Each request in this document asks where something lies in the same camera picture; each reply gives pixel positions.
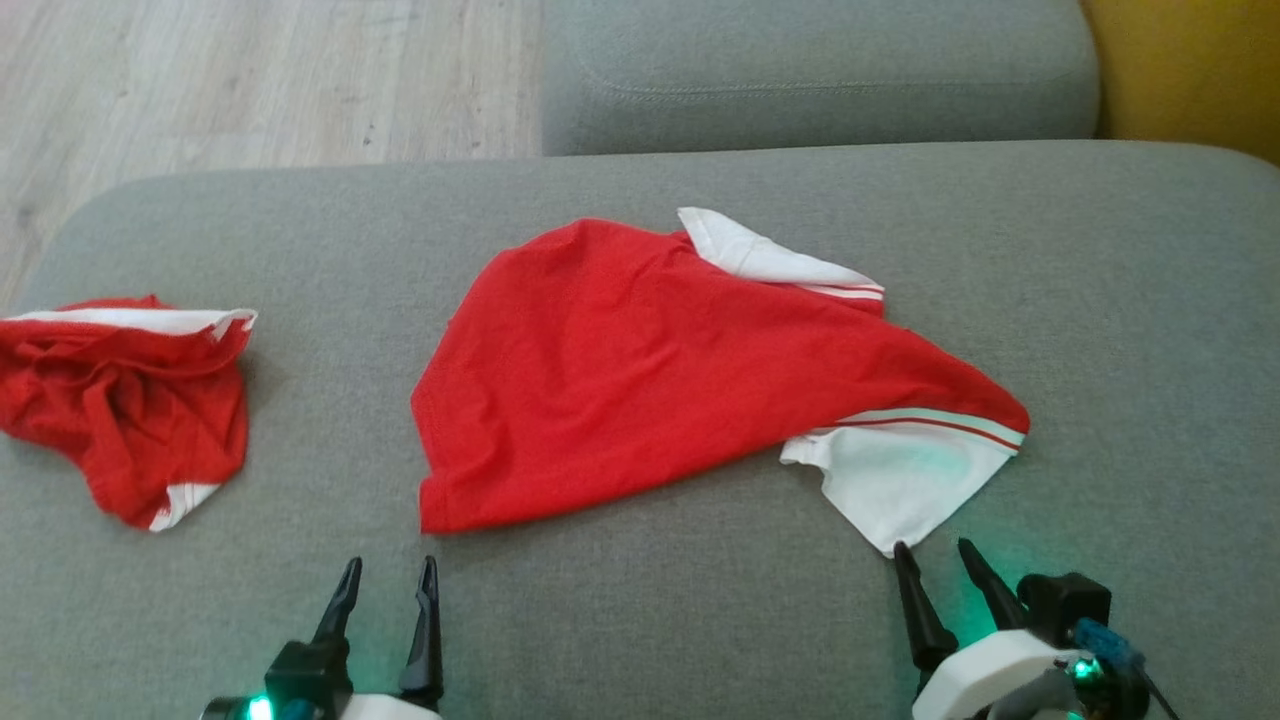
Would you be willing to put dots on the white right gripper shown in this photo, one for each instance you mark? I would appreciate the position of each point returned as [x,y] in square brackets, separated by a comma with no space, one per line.
[980,675]

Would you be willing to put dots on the red and white basketball jersey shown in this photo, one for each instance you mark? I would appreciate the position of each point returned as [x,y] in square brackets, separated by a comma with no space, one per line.
[620,370]

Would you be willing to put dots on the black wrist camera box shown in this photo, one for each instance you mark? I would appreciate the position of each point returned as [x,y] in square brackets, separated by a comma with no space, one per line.
[1065,600]
[305,670]

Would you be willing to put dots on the red shorts with white trim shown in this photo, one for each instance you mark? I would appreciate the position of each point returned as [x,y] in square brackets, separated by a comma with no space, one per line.
[120,400]

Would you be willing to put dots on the large grey sofa seat cushion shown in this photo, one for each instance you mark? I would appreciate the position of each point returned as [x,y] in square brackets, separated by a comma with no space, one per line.
[300,250]

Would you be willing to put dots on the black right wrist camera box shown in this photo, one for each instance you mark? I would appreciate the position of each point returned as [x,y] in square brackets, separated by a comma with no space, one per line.
[1065,600]

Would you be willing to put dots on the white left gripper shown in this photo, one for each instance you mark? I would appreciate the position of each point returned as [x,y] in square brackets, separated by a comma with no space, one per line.
[390,708]

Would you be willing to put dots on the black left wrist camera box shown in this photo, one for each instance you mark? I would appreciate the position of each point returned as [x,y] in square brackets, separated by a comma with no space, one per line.
[305,670]

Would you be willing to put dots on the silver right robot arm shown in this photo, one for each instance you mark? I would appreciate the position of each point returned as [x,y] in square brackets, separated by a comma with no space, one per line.
[1040,695]

